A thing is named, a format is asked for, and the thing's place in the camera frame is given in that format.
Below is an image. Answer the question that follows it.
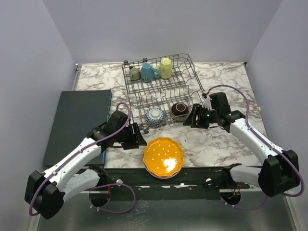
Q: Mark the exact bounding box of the aluminium rail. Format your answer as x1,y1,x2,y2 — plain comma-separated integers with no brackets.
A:
39,169,293,193

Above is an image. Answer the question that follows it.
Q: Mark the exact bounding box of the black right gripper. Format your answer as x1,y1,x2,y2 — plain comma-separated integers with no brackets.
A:
183,103,219,129

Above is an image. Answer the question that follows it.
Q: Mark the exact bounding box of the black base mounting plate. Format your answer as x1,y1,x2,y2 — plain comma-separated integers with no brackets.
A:
79,166,281,202

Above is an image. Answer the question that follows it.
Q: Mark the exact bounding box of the dark brown bowl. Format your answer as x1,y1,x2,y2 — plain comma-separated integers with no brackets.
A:
170,102,190,122

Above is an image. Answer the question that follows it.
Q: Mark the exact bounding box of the blue mug white inside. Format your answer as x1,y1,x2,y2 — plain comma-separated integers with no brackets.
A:
140,62,160,82

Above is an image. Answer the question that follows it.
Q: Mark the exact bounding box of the grey wire dish rack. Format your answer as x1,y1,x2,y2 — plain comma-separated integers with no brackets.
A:
122,53,205,134

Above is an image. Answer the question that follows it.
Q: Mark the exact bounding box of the orange blue patterned bowl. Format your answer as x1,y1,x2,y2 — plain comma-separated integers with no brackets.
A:
145,107,166,128

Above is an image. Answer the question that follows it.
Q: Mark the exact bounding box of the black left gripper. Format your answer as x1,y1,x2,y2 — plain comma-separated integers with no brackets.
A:
115,122,147,150

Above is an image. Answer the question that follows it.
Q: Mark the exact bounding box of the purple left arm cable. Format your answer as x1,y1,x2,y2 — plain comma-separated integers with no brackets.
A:
28,102,136,217

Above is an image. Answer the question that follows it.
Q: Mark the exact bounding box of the small grey cup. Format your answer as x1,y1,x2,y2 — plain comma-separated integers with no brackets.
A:
129,67,141,81

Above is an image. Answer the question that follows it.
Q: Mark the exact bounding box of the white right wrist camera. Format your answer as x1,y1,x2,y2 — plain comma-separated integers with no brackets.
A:
202,92,212,110

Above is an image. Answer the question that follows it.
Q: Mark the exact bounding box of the dark network switch box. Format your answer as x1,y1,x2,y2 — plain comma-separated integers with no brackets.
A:
43,90,112,167

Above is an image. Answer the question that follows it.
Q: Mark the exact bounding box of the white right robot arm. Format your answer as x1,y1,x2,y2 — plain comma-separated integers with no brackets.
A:
183,92,300,197

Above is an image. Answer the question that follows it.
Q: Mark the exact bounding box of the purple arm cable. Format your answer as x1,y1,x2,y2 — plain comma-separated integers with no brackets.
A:
204,85,305,211
28,102,136,217

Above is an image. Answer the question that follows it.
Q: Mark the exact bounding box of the pink plate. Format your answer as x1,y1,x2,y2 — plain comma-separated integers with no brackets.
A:
145,167,182,179

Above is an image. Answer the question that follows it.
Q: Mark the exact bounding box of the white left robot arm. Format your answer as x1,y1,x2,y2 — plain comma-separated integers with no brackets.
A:
25,110,147,219

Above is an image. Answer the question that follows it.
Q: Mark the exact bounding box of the pale yellow mug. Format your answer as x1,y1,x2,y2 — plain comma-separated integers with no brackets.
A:
159,57,173,79

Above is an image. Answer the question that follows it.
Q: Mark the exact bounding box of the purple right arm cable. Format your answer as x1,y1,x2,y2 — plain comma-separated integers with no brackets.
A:
204,85,305,211

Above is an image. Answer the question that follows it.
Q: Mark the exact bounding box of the orange polka dot plate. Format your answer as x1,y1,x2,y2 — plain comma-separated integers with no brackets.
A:
143,137,184,173

